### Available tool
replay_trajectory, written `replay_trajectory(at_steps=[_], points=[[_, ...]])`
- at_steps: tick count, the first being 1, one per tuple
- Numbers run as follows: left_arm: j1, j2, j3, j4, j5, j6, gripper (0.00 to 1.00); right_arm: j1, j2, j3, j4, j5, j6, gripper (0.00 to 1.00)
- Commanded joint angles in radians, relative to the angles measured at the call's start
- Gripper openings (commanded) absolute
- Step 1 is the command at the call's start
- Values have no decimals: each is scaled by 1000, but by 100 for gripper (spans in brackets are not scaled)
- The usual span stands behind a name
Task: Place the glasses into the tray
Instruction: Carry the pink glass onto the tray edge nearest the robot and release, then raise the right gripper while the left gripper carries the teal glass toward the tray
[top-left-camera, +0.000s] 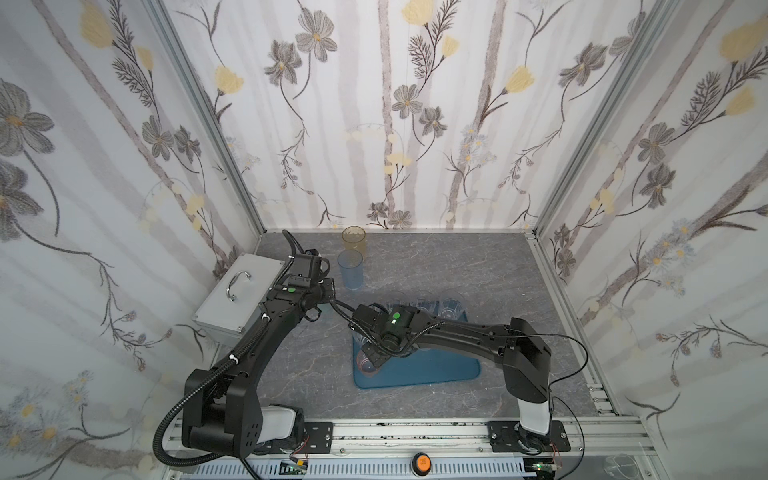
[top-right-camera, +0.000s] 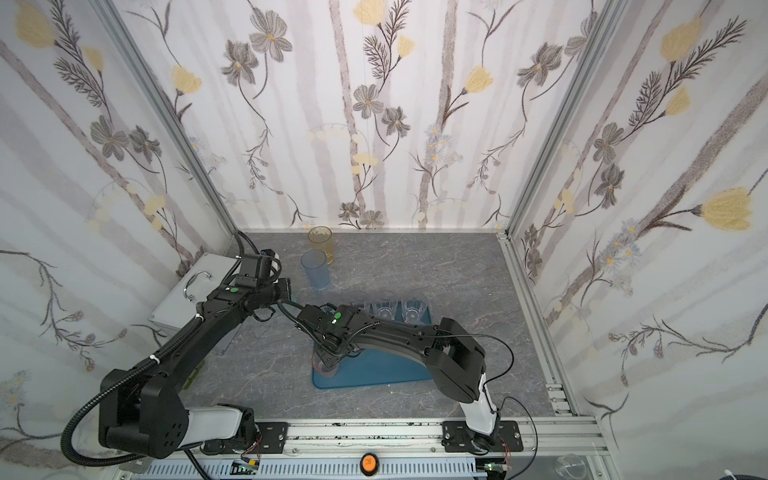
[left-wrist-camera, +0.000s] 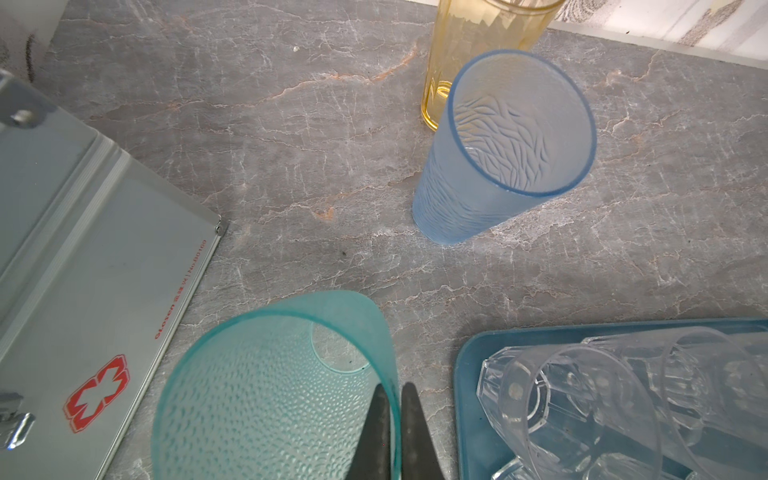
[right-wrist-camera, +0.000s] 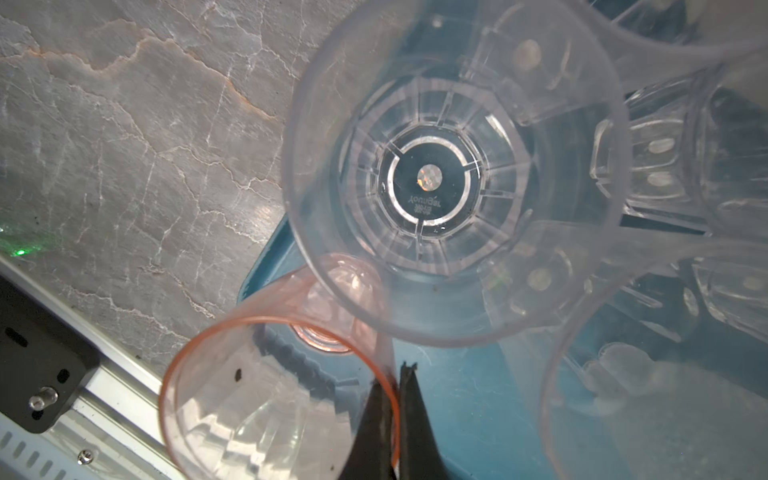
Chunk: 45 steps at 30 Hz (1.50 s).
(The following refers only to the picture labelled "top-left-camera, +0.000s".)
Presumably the pink plastic cup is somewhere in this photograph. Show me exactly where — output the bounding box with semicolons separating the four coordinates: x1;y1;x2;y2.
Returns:
355;350;379;377

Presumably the clear ribbed glass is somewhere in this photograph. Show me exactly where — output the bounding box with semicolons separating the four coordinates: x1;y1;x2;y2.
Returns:
414;292;439;314
438;291;466;321

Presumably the blue plastic cup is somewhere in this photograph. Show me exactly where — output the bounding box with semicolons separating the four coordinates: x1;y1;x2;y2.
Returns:
337;249;364;290

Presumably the yellow plastic cup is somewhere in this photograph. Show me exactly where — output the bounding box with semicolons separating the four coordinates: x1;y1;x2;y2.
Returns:
341;226;367;257

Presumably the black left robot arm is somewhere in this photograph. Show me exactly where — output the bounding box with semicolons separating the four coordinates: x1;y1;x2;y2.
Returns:
152;230;335;467

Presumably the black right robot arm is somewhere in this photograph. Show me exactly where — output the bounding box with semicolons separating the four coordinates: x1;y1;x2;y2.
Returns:
330;300;556;455

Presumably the teal plastic tray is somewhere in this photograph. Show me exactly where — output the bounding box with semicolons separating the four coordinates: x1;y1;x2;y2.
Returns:
352;332;481;389

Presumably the silver metal case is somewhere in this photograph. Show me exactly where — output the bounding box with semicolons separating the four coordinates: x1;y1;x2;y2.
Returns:
192;254;284;347

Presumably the orange emergency button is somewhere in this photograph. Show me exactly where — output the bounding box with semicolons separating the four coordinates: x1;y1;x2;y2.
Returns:
411;452;433;477

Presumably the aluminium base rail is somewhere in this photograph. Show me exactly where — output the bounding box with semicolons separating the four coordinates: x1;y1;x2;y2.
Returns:
166;416;669;479

